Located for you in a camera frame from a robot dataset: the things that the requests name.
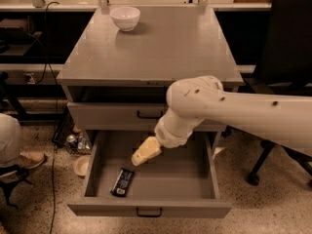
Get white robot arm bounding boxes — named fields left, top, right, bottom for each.
left=132, top=76, right=312, bottom=166

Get open grey lower drawer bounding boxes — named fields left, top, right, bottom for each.
left=68, top=131, right=231, bottom=218

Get closed grey upper drawer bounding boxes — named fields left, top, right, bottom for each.
left=66, top=101, right=234, bottom=133

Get grey drawer cabinet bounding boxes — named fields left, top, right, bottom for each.
left=58, top=6, right=243, bottom=148

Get small round tan plate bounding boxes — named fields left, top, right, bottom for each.
left=73, top=155, right=90, bottom=176

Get soda can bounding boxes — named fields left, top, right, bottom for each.
left=66, top=135, right=78, bottom=148

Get tan shoe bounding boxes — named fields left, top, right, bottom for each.
left=17, top=152, right=46, bottom=170

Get white ceramic bowl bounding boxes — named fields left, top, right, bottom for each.
left=110, top=6, right=140, bottom=31

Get person leg light trousers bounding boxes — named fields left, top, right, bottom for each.
left=0, top=114, right=20, bottom=168

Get black stool base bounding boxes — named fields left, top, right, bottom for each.
left=0, top=165, right=31, bottom=209

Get black office chair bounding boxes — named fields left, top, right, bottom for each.
left=234, top=0, right=312, bottom=185

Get black upper drawer handle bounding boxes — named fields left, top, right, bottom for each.
left=136, top=110, right=164, bottom=120

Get wire basket with items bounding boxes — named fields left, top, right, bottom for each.
left=65, top=134, right=91, bottom=155

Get wall power outlet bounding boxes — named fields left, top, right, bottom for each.
left=24, top=73, right=36, bottom=84

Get black power cable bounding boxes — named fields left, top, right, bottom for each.
left=26, top=1, right=60, bottom=234

